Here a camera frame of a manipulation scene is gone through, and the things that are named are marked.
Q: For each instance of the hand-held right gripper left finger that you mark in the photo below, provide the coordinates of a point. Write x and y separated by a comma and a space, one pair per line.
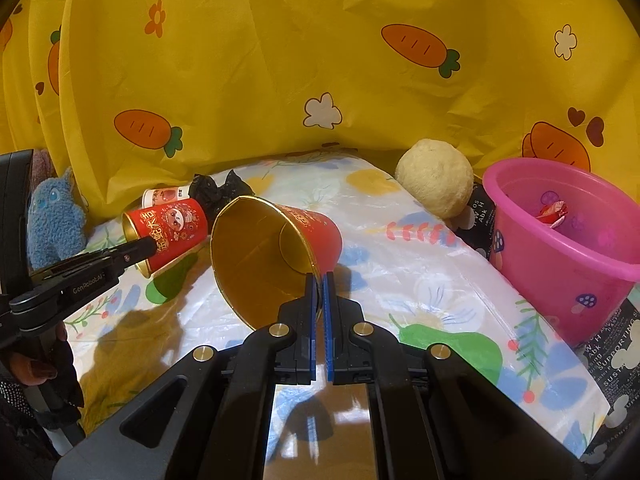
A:
310, 320

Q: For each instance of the pink plastic basin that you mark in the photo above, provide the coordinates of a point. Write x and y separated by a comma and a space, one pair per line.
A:
550, 270

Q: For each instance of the black printed cloth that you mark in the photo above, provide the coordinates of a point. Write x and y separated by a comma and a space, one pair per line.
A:
615, 350

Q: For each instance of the red translucent plastic bag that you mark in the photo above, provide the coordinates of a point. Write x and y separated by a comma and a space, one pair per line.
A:
550, 212

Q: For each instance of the floral plastic sheet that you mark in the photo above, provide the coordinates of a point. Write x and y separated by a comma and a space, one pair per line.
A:
425, 285

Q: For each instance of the person's left hand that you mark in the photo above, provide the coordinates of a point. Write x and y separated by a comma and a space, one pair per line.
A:
35, 365

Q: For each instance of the yellow carrot print cloth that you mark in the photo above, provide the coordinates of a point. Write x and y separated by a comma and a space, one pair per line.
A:
300, 60

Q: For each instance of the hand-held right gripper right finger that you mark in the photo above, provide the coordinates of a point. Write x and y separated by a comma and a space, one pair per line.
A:
328, 320

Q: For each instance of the pinkish brown plush toy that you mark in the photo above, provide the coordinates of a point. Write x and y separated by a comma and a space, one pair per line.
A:
45, 165

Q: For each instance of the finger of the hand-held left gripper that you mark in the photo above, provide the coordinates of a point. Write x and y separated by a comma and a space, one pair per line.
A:
75, 285

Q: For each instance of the white cup red label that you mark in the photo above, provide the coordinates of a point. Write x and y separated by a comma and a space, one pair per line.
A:
165, 194

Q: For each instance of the red paper cup gold inside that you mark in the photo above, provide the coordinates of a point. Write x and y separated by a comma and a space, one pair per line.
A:
260, 255

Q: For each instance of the black plastic bag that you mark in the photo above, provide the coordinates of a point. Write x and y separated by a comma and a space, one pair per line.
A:
220, 192

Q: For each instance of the round beige plush toy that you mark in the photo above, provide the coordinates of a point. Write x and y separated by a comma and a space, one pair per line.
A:
437, 177

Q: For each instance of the red paper cup cartoon print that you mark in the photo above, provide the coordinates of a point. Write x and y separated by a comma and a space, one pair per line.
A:
175, 230

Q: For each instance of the blue plush toy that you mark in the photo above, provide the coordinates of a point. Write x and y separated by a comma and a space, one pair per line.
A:
52, 220

